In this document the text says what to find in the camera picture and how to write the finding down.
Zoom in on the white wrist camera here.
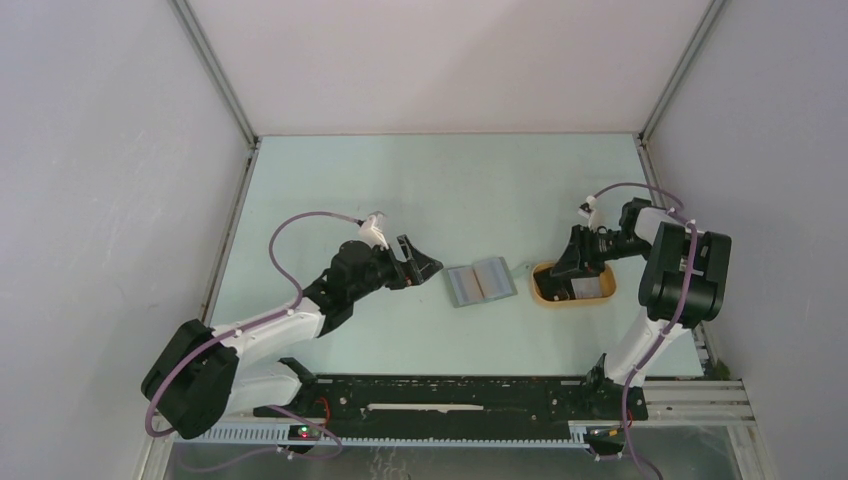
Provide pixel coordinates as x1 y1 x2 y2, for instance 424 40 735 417
358 211 389 250
578 195 603 232

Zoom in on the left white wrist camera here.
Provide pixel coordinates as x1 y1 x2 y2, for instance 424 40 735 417
358 211 389 250

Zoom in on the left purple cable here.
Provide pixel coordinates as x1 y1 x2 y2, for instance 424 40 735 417
144 210 372 465

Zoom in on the white VIP card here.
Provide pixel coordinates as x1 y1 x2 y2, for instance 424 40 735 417
571 278 604 300

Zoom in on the black VIP card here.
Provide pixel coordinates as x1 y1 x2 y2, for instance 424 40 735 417
534 270 574 302

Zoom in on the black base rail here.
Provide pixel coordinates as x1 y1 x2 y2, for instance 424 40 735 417
284 375 648 441

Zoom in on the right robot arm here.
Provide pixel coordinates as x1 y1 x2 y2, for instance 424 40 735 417
534 198 732 418

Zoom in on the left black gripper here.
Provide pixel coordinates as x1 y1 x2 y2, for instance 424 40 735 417
349 235 442 303

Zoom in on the aluminium frame rail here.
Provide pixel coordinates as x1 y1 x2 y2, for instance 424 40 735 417
174 374 755 447

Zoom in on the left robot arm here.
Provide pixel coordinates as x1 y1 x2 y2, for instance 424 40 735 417
141 235 444 439

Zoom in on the orange plastic tray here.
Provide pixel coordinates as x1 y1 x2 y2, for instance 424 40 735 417
530 262 617 308

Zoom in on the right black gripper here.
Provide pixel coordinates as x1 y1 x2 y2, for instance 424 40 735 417
549 223 651 280

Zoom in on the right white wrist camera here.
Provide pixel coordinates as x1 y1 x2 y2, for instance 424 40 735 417
578 195 603 232

